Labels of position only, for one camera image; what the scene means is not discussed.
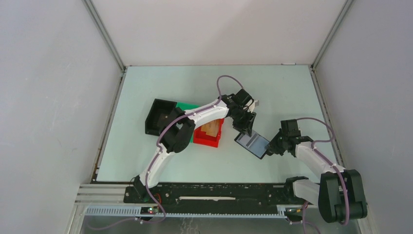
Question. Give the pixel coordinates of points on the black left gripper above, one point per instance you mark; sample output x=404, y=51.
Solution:
x=247, y=126

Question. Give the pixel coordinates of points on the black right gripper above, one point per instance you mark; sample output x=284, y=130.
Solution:
x=272, y=146

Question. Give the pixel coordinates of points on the black leather card holder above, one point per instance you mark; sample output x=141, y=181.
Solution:
x=255, y=144

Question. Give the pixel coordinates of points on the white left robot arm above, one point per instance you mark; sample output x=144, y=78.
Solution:
x=178, y=127

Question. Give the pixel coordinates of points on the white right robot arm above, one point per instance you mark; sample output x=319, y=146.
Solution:
x=339, y=195

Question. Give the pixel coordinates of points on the orange cards in red bin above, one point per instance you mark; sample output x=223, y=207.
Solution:
x=211, y=128

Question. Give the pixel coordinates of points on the red plastic bin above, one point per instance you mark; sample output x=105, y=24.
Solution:
x=201, y=138

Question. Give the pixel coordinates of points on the green plastic bin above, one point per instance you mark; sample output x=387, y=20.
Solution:
x=186, y=106

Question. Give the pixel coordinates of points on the black plastic bin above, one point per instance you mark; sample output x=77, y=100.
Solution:
x=158, y=113

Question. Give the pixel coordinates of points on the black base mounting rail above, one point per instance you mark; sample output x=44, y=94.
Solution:
x=209, y=200

